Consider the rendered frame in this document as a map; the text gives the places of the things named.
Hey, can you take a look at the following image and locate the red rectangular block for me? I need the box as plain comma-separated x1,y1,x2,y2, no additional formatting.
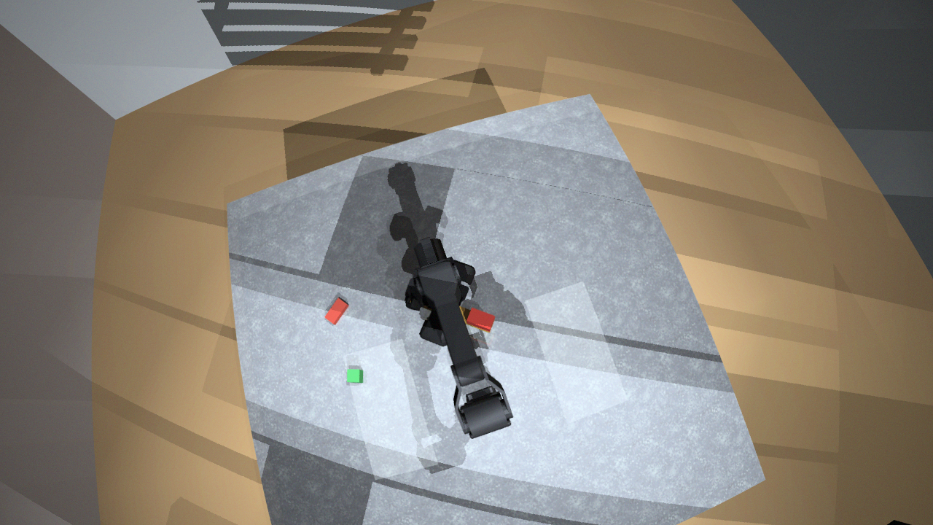
325,298,348,324

